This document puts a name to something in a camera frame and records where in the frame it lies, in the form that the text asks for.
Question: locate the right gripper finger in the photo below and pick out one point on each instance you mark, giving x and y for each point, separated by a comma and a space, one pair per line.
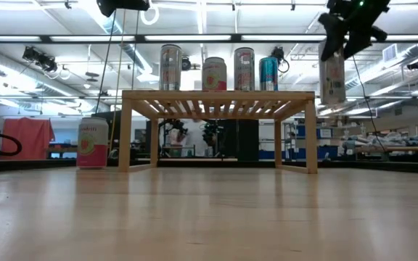
356, 43
332, 30

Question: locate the tall Celsius can black lid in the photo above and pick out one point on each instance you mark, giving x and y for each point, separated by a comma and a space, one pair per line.
170, 69
332, 83
244, 70

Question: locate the blue silver energy drink can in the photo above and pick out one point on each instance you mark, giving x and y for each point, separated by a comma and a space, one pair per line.
268, 74

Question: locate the pink strawberry soda can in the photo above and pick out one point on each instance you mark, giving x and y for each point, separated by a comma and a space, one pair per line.
93, 145
214, 76

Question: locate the background black robot arm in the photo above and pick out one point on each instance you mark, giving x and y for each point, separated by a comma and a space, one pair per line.
174, 127
212, 132

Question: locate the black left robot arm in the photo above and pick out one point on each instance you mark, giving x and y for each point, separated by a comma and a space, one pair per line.
122, 4

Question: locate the wooden slatted shelf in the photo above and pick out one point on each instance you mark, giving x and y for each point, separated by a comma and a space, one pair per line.
216, 96

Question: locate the black ceiling spotlight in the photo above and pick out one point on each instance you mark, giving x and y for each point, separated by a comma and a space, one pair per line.
416, 65
44, 62

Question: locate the grey wrapped bundles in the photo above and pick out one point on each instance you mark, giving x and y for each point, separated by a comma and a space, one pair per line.
390, 139

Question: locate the blue storage bin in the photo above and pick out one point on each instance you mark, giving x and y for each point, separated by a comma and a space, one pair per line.
267, 155
300, 131

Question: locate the wooden workbench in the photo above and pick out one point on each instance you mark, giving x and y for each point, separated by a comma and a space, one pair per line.
397, 148

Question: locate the black round ceiling device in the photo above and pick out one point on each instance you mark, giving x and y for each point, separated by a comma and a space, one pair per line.
186, 63

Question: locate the person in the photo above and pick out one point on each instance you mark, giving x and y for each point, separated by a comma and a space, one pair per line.
196, 139

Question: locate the black overhead light bar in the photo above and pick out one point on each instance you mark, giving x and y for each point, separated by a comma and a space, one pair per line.
140, 38

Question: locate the red cloth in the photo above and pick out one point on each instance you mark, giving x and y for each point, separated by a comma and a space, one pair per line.
27, 139

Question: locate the black aluminium table frame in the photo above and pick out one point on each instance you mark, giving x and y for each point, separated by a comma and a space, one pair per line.
31, 165

